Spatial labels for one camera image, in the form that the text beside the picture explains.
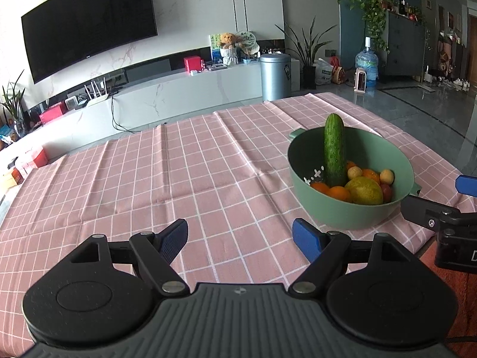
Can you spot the trailing vine plant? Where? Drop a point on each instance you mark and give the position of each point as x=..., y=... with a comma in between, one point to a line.
x=372, y=13

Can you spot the red tomato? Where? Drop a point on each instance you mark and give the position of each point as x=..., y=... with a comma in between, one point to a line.
x=387, y=192

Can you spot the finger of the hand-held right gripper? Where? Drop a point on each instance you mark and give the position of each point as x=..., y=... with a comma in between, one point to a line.
x=421, y=209
x=467, y=185

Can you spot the green cucumber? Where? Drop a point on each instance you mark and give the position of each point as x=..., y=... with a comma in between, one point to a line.
x=334, y=149

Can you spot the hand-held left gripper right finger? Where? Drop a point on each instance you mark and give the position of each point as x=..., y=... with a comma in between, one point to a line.
x=305, y=236

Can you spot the brown longan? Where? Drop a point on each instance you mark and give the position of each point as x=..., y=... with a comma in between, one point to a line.
x=386, y=176
x=354, y=172

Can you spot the blue framed picture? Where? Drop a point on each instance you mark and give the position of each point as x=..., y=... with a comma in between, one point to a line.
x=215, y=46

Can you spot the long-leaf potted plant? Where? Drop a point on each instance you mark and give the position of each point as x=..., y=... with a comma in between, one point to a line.
x=309, y=56

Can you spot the yellow pear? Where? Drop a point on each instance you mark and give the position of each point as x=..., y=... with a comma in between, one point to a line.
x=363, y=191

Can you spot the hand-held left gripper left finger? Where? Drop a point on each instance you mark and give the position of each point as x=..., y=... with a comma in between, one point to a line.
x=175, y=236

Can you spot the black television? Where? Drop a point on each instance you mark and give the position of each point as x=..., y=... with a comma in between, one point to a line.
x=89, y=26

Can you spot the white plastic bag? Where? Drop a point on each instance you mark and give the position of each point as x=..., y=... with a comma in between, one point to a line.
x=323, y=71

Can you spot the grey metal trash can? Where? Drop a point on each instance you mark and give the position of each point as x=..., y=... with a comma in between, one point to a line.
x=275, y=78

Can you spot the blue water bottle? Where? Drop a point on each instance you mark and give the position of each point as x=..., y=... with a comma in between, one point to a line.
x=367, y=65

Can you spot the small potted plant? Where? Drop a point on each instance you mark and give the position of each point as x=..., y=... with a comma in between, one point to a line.
x=13, y=108

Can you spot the green bowl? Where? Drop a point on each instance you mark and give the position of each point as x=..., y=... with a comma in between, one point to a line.
x=354, y=216

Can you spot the white router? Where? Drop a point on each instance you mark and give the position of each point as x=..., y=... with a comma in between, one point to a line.
x=97, y=95

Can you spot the brown teddy bear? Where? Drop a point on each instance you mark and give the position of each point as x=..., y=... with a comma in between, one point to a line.
x=228, y=40

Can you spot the pink checked tablecloth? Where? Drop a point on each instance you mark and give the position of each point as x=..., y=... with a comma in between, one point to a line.
x=149, y=179

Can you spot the small white heater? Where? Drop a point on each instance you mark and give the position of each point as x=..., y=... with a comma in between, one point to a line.
x=360, y=80

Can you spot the large orange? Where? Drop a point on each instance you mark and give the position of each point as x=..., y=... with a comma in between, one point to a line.
x=340, y=194

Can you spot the red storage box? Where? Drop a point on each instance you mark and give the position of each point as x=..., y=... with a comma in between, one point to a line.
x=35, y=158

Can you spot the white marble media console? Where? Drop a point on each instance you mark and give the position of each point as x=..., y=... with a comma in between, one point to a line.
x=167, y=97

